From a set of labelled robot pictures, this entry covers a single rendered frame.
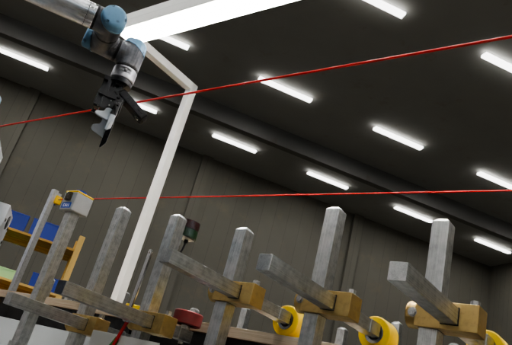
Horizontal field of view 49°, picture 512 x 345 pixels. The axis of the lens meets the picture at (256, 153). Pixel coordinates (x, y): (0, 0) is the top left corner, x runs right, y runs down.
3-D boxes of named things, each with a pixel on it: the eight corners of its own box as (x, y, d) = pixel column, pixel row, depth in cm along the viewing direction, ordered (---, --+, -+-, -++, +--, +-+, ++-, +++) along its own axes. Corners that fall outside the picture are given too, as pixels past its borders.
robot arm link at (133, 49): (120, 42, 185) (145, 53, 188) (109, 69, 180) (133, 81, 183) (126, 30, 178) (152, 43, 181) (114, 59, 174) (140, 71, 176)
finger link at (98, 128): (86, 138, 177) (97, 112, 176) (104, 145, 179) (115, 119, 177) (84, 141, 174) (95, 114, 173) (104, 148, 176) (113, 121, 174)
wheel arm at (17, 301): (8, 308, 138) (14, 290, 139) (0, 306, 140) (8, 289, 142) (133, 349, 167) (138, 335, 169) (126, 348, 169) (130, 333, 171)
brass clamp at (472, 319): (476, 333, 97) (478, 304, 99) (401, 323, 105) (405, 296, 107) (486, 341, 101) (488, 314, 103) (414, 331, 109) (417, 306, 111)
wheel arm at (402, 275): (407, 282, 83) (411, 258, 84) (384, 280, 85) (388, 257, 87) (497, 359, 117) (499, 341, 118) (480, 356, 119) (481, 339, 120)
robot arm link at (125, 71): (135, 81, 183) (139, 69, 175) (129, 92, 181) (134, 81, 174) (112, 71, 181) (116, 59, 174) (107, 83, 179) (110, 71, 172)
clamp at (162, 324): (158, 333, 138) (164, 314, 140) (123, 327, 147) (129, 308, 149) (174, 340, 142) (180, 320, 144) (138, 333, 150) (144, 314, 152)
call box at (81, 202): (69, 211, 185) (78, 190, 189) (57, 211, 190) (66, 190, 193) (86, 219, 190) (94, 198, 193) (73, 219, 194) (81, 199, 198)
